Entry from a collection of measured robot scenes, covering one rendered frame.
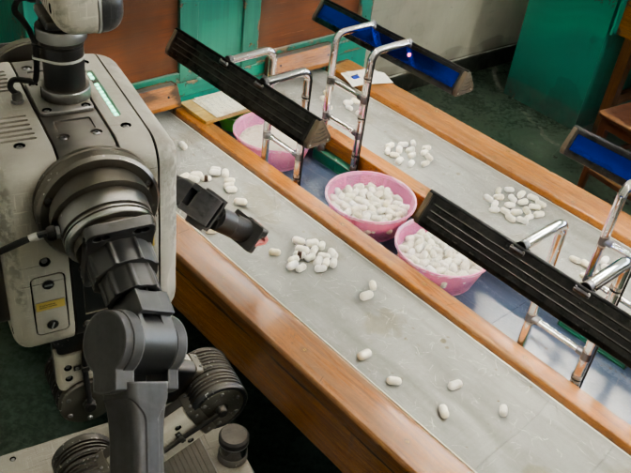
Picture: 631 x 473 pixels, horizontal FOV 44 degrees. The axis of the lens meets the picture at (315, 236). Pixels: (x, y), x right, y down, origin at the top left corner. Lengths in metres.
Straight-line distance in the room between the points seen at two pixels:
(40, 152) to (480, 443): 1.07
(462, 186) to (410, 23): 2.20
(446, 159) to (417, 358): 0.94
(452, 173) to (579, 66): 2.20
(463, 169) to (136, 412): 1.78
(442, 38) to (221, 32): 2.35
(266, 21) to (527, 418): 1.62
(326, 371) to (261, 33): 1.41
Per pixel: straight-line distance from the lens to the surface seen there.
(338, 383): 1.71
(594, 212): 2.48
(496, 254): 1.62
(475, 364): 1.87
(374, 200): 2.32
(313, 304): 1.92
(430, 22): 4.68
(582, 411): 1.83
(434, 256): 2.14
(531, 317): 1.87
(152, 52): 2.55
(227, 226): 1.75
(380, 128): 2.70
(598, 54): 4.55
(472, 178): 2.52
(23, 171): 1.06
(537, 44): 4.77
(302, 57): 2.88
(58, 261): 1.15
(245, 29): 2.72
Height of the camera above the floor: 2.00
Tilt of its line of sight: 36 degrees down
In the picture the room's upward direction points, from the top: 8 degrees clockwise
